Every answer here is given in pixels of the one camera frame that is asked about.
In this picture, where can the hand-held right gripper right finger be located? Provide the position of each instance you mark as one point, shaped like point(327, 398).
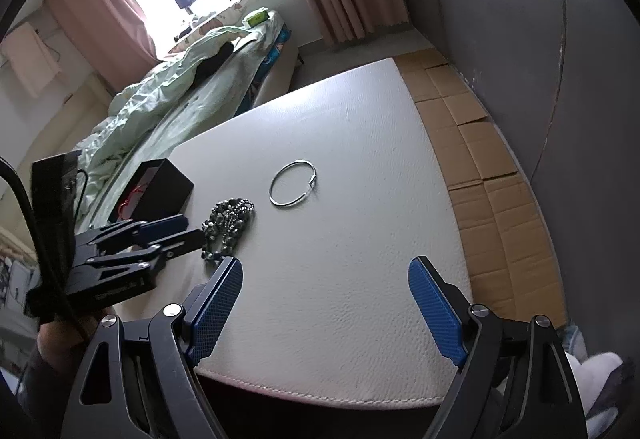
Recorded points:
point(435, 314)

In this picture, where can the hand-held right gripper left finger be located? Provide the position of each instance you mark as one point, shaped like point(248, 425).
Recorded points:
point(215, 314)

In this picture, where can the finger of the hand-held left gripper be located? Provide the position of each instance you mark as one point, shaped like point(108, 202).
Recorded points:
point(175, 246)
point(160, 224)

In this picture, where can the black jewelry box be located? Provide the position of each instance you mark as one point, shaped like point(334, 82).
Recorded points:
point(167, 191)

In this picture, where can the silver bangle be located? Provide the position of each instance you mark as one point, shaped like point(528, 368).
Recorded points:
point(313, 180)

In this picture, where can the person's left forearm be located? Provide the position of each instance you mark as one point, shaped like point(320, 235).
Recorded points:
point(45, 394)

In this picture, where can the person's left hand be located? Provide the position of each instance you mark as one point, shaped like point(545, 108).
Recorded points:
point(60, 339)

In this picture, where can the bed with green sheet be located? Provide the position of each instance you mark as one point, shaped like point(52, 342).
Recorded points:
point(200, 104)

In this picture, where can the white leather table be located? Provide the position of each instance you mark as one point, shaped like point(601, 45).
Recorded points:
point(350, 219)

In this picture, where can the light green duvet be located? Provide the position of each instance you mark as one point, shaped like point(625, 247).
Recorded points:
point(155, 94)

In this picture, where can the flattened cardboard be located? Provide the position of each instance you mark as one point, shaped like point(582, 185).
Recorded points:
point(500, 199)

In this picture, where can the beige hanging towel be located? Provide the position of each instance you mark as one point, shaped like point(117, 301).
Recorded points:
point(30, 61)

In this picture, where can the black cloth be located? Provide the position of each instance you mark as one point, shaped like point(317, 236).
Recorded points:
point(215, 61)

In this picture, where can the person's right foot white sock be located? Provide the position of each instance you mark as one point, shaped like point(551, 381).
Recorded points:
point(597, 379)

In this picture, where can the green packet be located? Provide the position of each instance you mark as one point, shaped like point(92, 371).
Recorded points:
point(256, 17)

